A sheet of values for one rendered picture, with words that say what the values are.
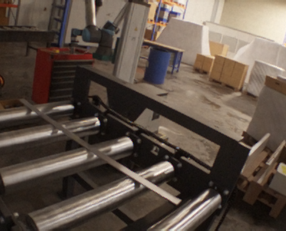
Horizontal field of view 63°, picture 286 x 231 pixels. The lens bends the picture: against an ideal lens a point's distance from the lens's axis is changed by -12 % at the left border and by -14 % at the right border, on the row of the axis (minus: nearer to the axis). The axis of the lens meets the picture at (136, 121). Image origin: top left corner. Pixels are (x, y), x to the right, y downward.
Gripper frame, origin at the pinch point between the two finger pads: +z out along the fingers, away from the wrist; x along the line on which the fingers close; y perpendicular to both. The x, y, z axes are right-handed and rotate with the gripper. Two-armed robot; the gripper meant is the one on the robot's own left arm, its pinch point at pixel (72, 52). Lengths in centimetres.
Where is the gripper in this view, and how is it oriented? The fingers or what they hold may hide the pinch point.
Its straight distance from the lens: 366.8
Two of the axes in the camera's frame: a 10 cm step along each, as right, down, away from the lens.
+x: -5.4, 1.9, -8.2
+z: -1.1, 9.5, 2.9
